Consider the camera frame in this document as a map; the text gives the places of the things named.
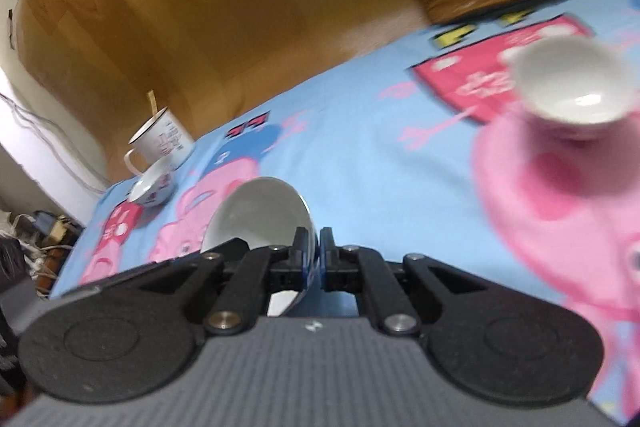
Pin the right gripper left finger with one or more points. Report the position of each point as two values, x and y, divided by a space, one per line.
145 327

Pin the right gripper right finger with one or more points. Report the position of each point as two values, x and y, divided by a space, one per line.
501 345

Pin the large white floral bowl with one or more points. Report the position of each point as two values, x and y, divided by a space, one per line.
263 242

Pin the wooden stick in mug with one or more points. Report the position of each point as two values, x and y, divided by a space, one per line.
153 103

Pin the blue cartoon pig tablecloth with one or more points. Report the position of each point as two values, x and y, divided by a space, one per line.
420 146

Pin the white enamel mug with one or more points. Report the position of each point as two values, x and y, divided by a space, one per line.
161 135

